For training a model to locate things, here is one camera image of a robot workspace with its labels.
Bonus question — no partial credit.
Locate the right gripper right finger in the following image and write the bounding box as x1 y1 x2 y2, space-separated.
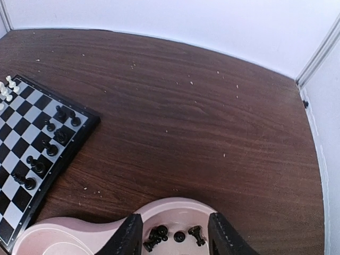
208 212 259 255

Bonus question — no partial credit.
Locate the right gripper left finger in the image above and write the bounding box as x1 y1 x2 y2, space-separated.
99 214 143 255

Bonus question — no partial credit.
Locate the black king chess piece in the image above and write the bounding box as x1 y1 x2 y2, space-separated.
13 173 36 190

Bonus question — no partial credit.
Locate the black bishop chess piece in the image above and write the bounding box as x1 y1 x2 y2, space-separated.
42 140 58 157

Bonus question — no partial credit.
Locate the black and white chessboard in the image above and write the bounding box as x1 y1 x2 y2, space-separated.
1 75 100 254

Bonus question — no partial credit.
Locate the pile of black chess pieces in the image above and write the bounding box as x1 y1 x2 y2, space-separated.
142 225 208 254

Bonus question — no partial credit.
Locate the pink double pet bowl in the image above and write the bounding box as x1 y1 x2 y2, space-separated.
12 197 215 254

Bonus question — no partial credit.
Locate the right aluminium frame post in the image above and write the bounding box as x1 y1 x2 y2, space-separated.
295 15 339 91

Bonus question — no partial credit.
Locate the aluminium frame post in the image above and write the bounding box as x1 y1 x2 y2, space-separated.
295 15 339 91
0 0 13 32

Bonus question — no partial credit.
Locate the left aluminium frame post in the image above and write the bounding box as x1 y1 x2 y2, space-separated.
0 0 13 32

